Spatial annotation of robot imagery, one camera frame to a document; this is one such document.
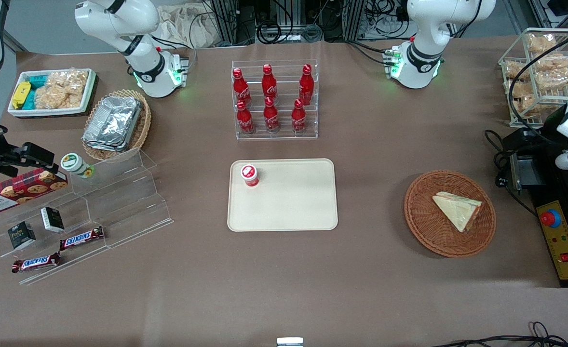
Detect triangular sandwich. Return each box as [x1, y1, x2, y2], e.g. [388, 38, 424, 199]
[432, 191, 483, 233]

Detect oval tan wicker basket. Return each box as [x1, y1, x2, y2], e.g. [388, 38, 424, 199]
[81, 89, 152, 162]

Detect beige plastic tray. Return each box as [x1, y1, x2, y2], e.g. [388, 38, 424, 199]
[227, 158, 339, 232]

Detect round brown wicker basket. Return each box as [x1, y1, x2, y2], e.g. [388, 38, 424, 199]
[404, 170, 497, 258]

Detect red tartan cookie box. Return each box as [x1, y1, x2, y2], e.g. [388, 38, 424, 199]
[0, 168, 68, 215]

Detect green lidded white jar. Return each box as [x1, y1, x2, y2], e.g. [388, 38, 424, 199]
[60, 153, 95, 179]

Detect yellow snack packet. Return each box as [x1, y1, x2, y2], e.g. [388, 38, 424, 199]
[12, 81, 32, 110]

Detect small black white carton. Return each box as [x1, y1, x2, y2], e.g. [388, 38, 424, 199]
[41, 207, 66, 233]

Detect large rice cracker bag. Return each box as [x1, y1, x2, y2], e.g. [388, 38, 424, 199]
[34, 67, 89, 110]

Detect white rectangular snack bin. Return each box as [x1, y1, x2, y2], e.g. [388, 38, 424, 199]
[7, 68, 97, 118]

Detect stacked foil containers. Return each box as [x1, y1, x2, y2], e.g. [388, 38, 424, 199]
[82, 95, 143, 153]

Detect brown Snickers bar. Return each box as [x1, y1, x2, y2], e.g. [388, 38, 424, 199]
[59, 226, 105, 252]
[12, 252, 62, 274]

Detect clear acrylic stepped shelf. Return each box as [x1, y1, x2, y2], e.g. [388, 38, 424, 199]
[0, 148, 175, 286]

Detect crumpled beige cloth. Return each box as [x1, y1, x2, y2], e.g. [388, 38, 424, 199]
[156, 4, 219, 49]

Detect red cola bottle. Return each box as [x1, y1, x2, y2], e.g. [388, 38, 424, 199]
[236, 100, 255, 135]
[291, 98, 307, 134]
[298, 64, 315, 106]
[261, 64, 278, 100]
[232, 67, 252, 107]
[263, 96, 281, 134]

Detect red lidded yogurt cup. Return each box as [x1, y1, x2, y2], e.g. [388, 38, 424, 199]
[240, 164, 260, 188]

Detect clear acrylic bottle rack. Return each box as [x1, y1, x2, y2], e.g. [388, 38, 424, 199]
[231, 59, 319, 141]

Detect clear bagged cracker snack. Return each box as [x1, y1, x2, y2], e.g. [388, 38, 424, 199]
[526, 33, 558, 53]
[506, 80, 535, 98]
[535, 51, 568, 71]
[504, 61, 530, 80]
[512, 95, 545, 119]
[537, 69, 568, 91]

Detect black control box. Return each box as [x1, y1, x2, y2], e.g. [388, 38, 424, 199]
[501, 104, 568, 289]

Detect red emergency stop button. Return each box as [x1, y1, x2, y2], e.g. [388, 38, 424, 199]
[540, 210, 562, 228]

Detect yellow control panel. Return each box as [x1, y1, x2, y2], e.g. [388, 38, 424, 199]
[536, 200, 568, 280]

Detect aluminium frame post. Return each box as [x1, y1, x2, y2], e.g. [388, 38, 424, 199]
[348, 0, 367, 41]
[211, 0, 240, 45]

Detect coiled black cable bundle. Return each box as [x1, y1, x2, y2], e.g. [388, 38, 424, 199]
[256, 18, 324, 45]

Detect black power cable with plug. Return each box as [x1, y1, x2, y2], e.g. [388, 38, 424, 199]
[484, 129, 538, 216]

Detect white wire rack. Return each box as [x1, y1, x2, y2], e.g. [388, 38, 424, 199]
[498, 27, 568, 129]

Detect thin black cable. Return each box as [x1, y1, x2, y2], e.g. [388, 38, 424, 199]
[431, 321, 568, 347]

